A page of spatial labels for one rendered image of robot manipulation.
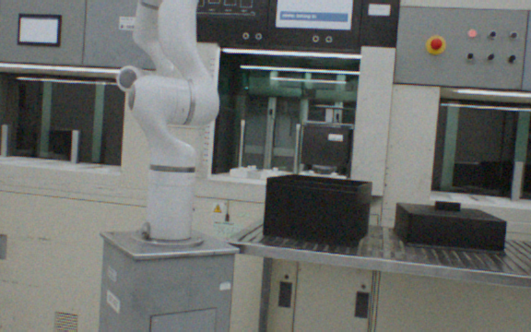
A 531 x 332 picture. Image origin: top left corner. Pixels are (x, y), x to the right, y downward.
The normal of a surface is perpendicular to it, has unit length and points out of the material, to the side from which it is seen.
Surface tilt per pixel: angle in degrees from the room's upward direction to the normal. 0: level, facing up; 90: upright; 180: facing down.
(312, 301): 90
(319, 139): 90
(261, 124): 90
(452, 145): 90
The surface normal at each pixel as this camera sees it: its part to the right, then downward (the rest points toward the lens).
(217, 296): 0.55, 0.09
